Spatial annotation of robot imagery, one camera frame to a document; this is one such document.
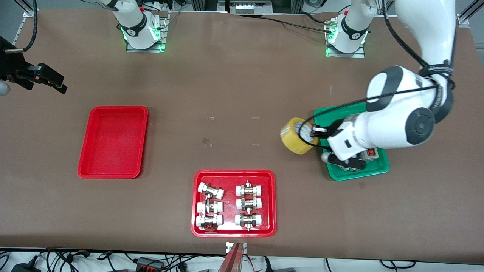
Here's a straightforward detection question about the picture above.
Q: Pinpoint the yellow tape roll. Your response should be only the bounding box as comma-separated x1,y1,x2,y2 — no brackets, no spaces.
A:
280,117,320,155

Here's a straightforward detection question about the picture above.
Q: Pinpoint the green plastic tray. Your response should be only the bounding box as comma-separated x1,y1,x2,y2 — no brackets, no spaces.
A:
313,102,391,182

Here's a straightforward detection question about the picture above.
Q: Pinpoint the red plastic tray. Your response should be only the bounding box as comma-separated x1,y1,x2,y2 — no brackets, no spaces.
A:
191,169,277,238
77,106,149,179

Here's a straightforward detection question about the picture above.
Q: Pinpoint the white metal pipe fitting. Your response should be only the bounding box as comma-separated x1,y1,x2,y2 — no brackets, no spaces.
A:
236,181,263,197
195,214,223,231
236,196,262,211
197,182,225,200
197,200,223,214
235,212,263,232

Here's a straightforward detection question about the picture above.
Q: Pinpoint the brown table mat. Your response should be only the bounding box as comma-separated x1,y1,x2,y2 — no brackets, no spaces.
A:
0,8,484,265

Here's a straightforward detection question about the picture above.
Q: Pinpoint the white terminal block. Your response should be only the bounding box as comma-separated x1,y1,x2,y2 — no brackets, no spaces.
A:
230,0,273,15

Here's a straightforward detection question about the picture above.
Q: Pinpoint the red metal bar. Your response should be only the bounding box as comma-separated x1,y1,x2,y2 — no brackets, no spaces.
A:
217,243,242,272

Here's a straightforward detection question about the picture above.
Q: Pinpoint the black power adapter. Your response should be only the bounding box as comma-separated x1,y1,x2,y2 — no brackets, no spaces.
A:
11,261,41,272

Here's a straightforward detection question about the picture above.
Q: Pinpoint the black orange connector block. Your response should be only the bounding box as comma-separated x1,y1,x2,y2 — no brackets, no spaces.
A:
135,257,164,271

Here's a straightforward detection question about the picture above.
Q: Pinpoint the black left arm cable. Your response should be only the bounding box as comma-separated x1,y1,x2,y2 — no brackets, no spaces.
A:
299,0,456,148

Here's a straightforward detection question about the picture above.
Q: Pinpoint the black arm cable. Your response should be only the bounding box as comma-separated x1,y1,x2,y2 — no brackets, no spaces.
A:
4,0,39,53
299,0,456,148

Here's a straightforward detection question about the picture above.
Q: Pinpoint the grey push button switch box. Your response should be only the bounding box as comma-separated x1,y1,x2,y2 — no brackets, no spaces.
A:
361,148,380,162

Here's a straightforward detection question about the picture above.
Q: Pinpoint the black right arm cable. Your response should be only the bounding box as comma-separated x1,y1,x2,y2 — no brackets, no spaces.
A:
4,0,39,53

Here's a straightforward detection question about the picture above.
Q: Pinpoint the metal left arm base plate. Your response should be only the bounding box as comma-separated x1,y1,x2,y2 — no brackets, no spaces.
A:
326,19,366,58

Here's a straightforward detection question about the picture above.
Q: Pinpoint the black table cable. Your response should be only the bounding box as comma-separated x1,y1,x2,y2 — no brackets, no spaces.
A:
301,12,330,25
261,16,333,33

